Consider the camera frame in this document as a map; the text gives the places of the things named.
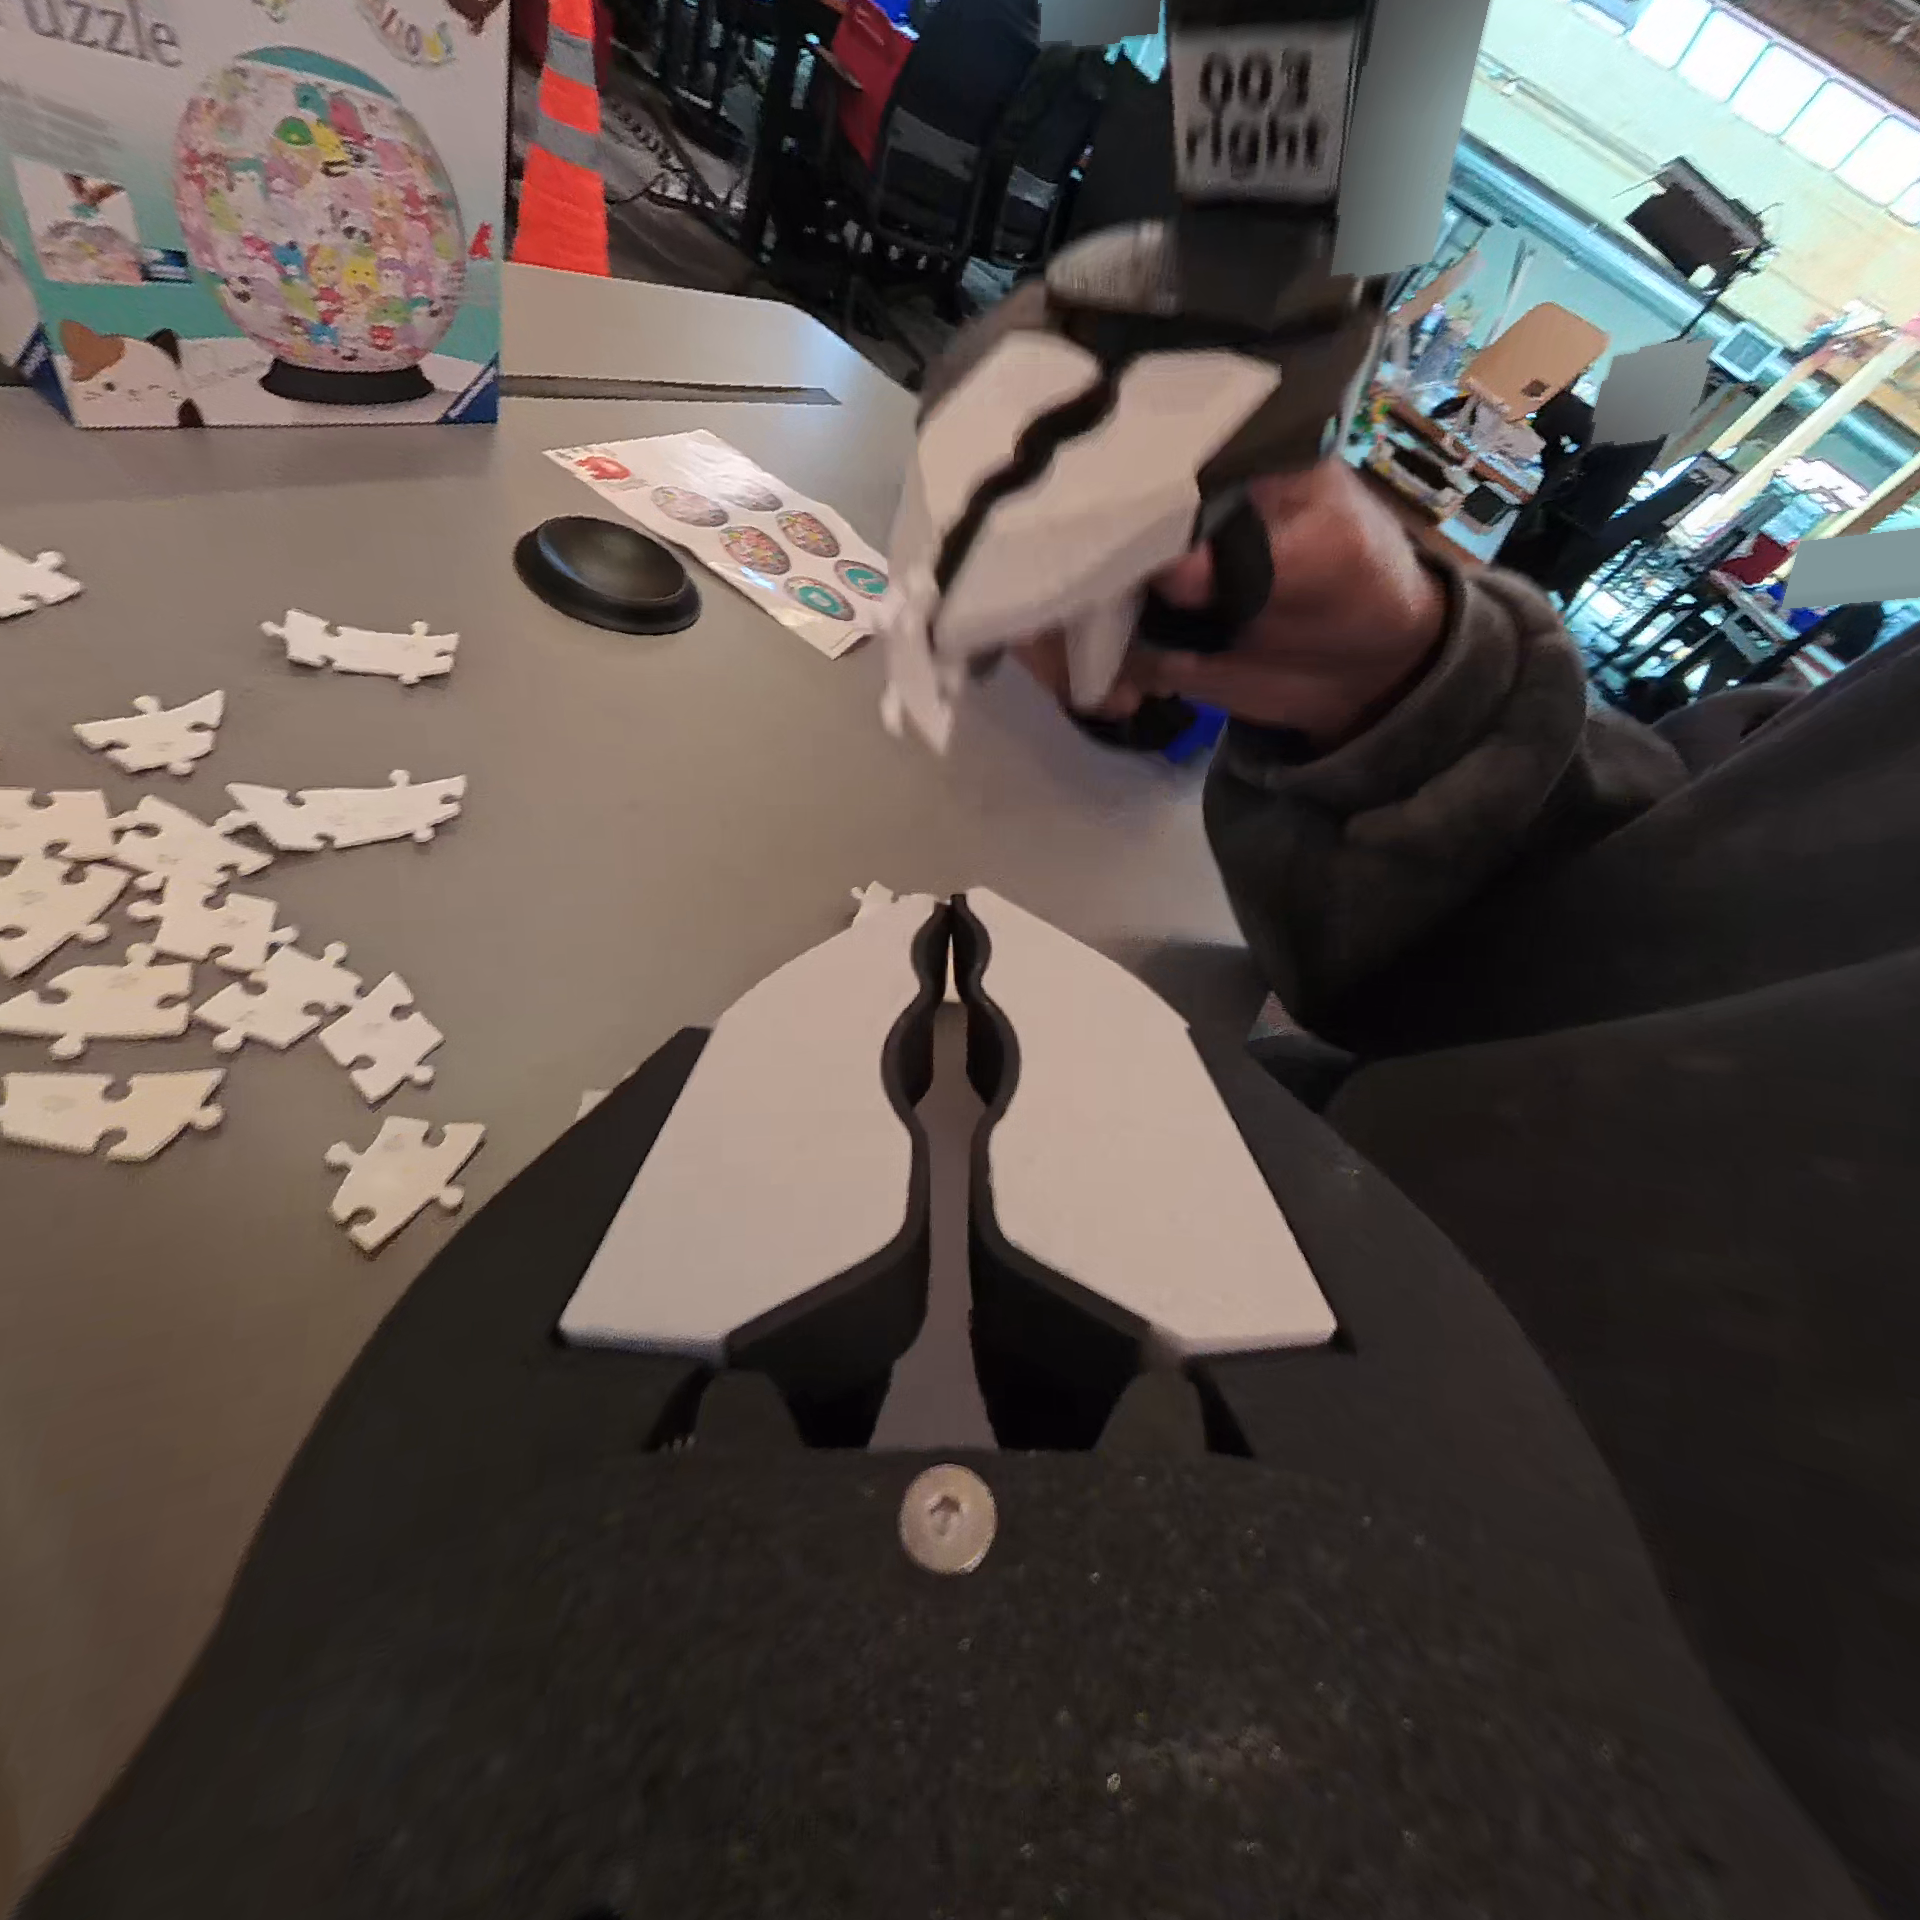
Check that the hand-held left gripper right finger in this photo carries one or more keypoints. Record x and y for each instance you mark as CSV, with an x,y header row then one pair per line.
x,y
1171,1201

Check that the cluttered wooden table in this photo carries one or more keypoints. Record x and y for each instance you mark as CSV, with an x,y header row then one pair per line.
x,y
1441,465

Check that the person's right hand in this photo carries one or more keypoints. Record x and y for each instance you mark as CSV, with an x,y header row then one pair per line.
x,y
1336,616

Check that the black office chair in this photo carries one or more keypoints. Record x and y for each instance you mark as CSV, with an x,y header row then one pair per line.
x,y
961,165
811,148

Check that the person's dark clothing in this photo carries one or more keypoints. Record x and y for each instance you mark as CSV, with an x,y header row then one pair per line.
x,y
1651,1276

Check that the scattered white puzzle pieces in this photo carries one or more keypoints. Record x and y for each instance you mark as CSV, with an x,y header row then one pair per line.
x,y
359,647

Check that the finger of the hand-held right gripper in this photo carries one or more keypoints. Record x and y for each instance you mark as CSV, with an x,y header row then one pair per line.
x,y
1109,511
990,420

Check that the printed puzzle box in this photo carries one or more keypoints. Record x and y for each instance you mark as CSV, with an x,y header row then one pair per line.
x,y
255,225

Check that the joined white puzzle pieces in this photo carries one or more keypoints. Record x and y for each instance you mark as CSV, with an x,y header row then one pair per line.
x,y
879,901

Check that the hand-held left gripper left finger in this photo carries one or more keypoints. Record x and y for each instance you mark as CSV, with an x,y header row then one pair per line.
x,y
735,1201

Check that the white paper sheet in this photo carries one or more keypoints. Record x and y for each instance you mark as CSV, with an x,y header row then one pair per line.
x,y
720,523

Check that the black round table grommet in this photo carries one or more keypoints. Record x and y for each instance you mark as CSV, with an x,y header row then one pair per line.
x,y
599,579

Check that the black hanging monitor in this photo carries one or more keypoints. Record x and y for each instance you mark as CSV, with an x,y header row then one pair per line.
x,y
1694,217

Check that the orange ribbed cone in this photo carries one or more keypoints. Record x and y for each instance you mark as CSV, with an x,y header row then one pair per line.
x,y
558,148

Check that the loose white puzzle pieces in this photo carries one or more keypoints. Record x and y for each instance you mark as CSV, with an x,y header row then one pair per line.
x,y
347,810

